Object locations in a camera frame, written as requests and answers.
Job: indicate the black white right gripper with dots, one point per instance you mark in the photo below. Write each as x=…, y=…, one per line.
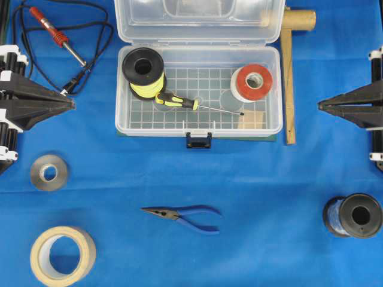
x=366, y=117

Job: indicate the red tape roll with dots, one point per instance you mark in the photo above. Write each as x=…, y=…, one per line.
x=251, y=83

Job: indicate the yellow black screwdriver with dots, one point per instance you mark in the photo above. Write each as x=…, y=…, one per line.
x=172, y=100

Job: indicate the grey tape roll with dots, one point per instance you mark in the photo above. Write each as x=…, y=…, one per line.
x=49, y=173

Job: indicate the clear plastic toolbox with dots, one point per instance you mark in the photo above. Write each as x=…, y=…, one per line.
x=202, y=44

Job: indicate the small wooden block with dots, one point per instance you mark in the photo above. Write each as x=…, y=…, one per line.
x=252, y=120

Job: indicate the wooden mallet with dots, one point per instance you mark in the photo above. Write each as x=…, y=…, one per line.
x=293, y=20

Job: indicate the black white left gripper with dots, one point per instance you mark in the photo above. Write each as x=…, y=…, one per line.
x=21, y=115

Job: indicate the yellow wire spool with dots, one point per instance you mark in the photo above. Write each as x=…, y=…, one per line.
x=143, y=68

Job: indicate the blue wire black spool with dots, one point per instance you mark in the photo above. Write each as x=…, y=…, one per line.
x=358, y=215

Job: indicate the red soldering iron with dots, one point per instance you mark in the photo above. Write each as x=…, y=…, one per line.
x=58, y=37

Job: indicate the blue table cloth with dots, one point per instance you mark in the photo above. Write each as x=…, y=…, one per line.
x=239, y=214

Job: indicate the beige masking tape roll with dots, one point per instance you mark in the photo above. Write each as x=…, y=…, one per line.
x=53, y=269

